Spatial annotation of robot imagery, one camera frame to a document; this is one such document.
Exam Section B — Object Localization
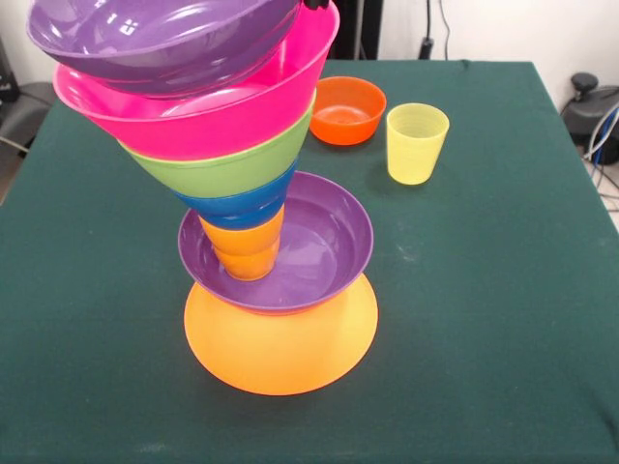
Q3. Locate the black floor stand base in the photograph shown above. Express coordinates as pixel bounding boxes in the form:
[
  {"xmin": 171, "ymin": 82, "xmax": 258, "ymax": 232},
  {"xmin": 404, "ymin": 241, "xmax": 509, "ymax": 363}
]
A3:
[
  {"xmin": 560, "ymin": 72, "xmax": 619, "ymax": 141},
  {"xmin": 0, "ymin": 81, "xmax": 59, "ymax": 146}
]

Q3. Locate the orange plastic cup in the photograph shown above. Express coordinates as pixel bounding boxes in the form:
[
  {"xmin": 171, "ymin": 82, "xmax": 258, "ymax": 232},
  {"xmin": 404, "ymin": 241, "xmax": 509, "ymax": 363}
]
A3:
[{"xmin": 197, "ymin": 205, "xmax": 286, "ymax": 282}]

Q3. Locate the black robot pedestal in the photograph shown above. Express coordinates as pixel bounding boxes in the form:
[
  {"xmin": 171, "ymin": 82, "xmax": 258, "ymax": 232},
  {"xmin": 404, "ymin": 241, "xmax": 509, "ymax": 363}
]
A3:
[{"xmin": 328, "ymin": 0, "xmax": 384, "ymax": 62}]

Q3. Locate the green plastic bowl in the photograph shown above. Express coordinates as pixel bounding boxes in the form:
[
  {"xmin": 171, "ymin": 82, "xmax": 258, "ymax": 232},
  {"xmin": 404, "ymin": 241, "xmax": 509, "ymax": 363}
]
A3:
[{"xmin": 118, "ymin": 91, "xmax": 318, "ymax": 199}]

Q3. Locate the dark green table cloth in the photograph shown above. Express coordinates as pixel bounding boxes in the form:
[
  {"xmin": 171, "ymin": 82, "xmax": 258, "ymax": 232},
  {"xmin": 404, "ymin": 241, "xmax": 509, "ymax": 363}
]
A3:
[{"xmin": 0, "ymin": 56, "xmax": 619, "ymax": 464}]

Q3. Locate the black hanging cable plug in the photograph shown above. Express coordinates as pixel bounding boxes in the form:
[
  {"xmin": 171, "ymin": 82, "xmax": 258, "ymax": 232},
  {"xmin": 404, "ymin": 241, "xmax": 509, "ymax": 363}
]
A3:
[{"xmin": 418, "ymin": 0, "xmax": 454, "ymax": 62}]

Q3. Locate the large yellow-orange plastic bowl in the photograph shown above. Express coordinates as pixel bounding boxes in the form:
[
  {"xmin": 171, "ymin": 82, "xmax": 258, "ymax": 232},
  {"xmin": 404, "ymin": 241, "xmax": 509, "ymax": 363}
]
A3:
[{"xmin": 184, "ymin": 273, "xmax": 380, "ymax": 397}]

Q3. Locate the red-orange plastic bowl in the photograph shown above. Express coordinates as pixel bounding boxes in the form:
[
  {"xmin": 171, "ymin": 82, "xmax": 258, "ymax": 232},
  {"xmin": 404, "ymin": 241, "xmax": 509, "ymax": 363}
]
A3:
[{"xmin": 309, "ymin": 75, "xmax": 388, "ymax": 146}]

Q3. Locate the purple plastic bowl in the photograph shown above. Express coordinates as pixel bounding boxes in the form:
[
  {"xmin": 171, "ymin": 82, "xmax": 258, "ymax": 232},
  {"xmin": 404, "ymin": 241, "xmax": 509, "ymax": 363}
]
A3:
[
  {"xmin": 177, "ymin": 171, "xmax": 375, "ymax": 311},
  {"xmin": 26, "ymin": 0, "xmax": 309, "ymax": 98}
]

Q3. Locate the blue plastic bowl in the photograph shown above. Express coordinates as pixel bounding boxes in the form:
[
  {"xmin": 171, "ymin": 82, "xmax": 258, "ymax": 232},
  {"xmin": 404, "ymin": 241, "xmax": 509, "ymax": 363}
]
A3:
[{"xmin": 172, "ymin": 161, "xmax": 299, "ymax": 230}]

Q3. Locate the large pink plastic bowl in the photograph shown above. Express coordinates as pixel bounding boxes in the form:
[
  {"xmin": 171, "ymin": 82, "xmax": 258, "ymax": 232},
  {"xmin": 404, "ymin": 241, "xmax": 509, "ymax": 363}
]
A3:
[{"xmin": 51, "ymin": 4, "xmax": 341, "ymax": 161}]

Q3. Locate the floor cable bundle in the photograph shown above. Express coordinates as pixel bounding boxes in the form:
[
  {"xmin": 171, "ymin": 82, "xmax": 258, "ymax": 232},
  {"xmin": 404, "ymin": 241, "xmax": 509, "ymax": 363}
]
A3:
[{"xmin": 582, "ymin": 103, "xmax": 619, "ymax": 194}]

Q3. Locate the yellow plastic cup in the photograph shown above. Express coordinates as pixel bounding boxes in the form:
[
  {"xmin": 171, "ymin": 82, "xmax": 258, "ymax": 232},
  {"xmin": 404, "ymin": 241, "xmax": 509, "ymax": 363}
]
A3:
[{"xmin": 385, "ymin": 102, "xmax": 451, "ymax": 186}]

